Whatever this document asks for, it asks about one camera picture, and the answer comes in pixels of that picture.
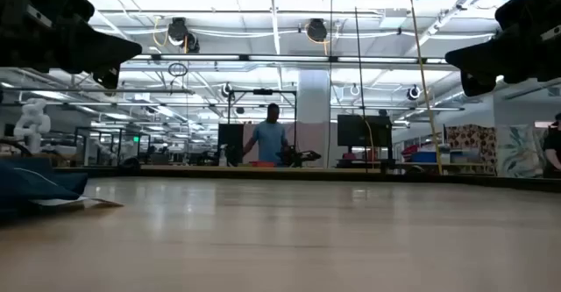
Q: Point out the person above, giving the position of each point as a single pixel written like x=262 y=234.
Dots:
x=269 y=138
x=553 y=147

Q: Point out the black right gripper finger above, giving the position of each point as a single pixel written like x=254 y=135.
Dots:
x=482 y=59
x=475 y=87

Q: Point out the blue storage bin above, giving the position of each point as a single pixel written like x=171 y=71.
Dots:
x=423 y=157

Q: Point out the black monitor on stand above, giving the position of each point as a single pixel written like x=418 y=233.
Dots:
x=355 y=130

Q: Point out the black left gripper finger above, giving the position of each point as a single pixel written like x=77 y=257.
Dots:
x=109 y=77
x=101 y=48

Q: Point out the black upright panel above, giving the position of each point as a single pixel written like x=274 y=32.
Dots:
x=231 y=138

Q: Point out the floral patterned fabric panel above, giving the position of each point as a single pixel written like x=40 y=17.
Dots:
x=471 y=140

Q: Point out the black metal table frame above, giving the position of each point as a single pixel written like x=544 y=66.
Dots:
x=307 y=174

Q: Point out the black gantry frame rig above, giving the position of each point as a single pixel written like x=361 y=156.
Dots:
x=263 y=91

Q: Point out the white handwritten paper tag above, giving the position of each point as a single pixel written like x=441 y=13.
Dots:
x=74 y=202

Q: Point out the black distant robot arm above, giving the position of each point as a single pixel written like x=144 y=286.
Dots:
x=298 y=156

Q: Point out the white spray bottle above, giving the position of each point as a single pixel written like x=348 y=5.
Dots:
x=223 y=158

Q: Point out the navy blue towel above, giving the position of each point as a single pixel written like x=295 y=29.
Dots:
x=26 y=187

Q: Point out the leaf patterned fabric panel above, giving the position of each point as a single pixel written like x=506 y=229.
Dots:
x=519 y=151

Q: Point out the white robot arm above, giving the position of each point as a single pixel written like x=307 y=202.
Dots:
x=33 y=121

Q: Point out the long ceiling light bar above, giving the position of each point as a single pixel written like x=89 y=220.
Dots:
x=197 y=57

